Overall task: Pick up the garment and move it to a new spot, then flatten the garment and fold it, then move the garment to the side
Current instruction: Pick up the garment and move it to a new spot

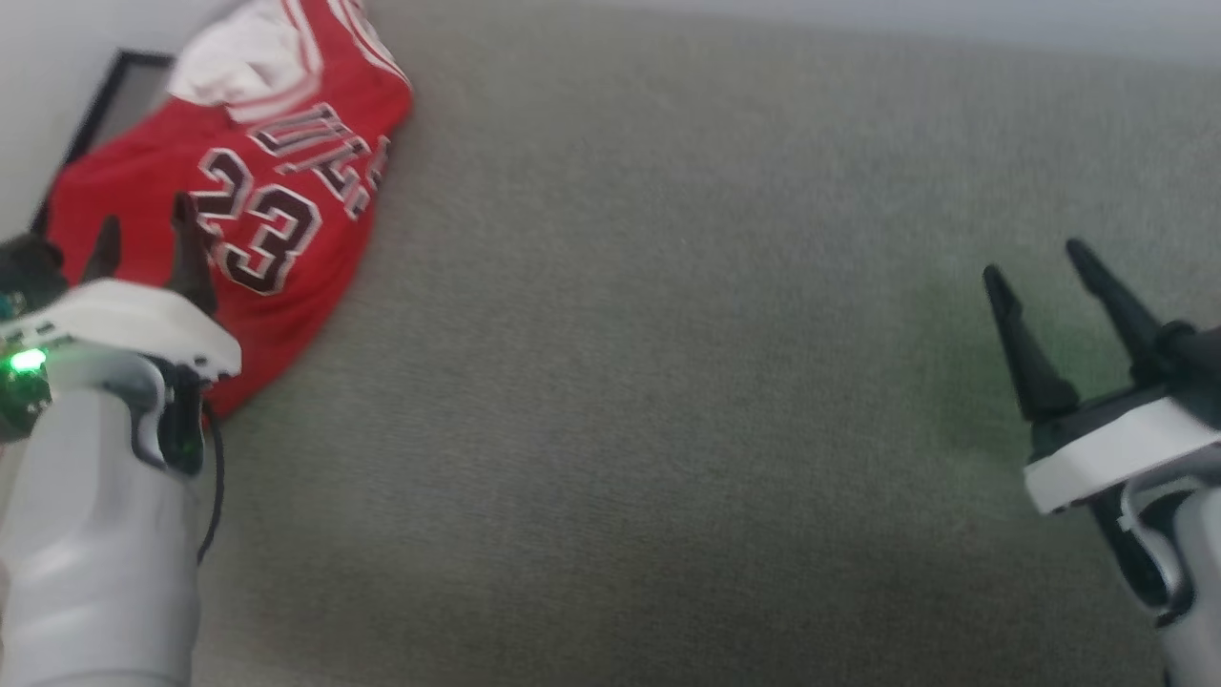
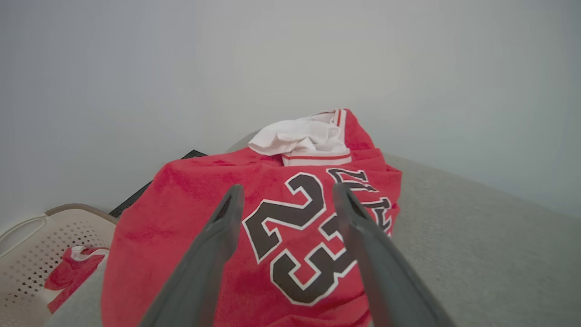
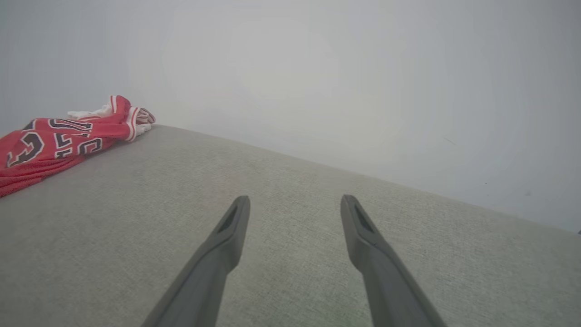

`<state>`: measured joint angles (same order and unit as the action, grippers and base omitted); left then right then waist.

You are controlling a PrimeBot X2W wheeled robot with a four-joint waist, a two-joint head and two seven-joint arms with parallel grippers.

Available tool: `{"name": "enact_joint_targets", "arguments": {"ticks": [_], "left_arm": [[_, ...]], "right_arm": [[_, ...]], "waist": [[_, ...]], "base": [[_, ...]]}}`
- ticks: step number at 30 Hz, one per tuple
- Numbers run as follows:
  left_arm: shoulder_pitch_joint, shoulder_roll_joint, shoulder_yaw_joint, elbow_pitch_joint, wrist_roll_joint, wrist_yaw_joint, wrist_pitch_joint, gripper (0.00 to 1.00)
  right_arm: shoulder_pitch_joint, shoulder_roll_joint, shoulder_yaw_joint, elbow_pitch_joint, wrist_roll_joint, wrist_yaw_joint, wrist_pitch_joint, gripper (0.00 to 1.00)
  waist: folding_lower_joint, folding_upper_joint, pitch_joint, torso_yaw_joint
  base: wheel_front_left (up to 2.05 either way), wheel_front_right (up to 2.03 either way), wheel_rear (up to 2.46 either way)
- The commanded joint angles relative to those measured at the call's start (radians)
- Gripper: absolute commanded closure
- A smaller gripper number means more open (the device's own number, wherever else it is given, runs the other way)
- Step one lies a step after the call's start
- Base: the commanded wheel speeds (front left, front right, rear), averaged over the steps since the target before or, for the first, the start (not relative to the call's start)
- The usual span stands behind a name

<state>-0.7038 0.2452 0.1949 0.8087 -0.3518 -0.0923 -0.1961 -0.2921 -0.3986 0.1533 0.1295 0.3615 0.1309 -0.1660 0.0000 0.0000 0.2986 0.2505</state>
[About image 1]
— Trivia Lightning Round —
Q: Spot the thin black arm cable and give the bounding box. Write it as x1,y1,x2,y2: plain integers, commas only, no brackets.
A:
194,399,226,566

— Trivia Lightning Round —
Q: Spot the red number 23 basketball jersey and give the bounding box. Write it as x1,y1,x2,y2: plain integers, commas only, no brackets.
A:
46,0,414,419

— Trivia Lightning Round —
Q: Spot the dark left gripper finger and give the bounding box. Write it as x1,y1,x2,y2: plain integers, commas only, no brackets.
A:
81,217,123,285
170,191,218,318

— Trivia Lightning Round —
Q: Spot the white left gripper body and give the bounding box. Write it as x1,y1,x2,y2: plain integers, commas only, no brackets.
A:
0,280,241,473

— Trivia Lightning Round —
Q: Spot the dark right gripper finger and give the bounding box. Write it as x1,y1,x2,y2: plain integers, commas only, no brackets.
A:
1066,239,1160,383
983,265,1081,421

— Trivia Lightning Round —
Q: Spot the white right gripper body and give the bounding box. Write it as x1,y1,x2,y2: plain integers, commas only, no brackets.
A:
1024,386,1221,516

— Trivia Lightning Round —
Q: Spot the grey fabric sofa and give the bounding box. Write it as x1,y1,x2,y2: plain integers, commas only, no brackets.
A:
0,0,1221,687

